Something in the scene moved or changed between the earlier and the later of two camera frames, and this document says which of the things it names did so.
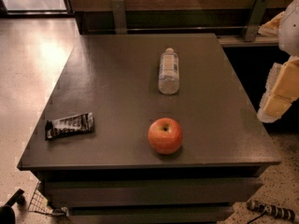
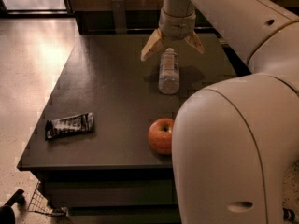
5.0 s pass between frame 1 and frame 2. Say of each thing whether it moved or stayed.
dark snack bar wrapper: stayed
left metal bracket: stayed
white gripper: moved
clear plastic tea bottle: stayed
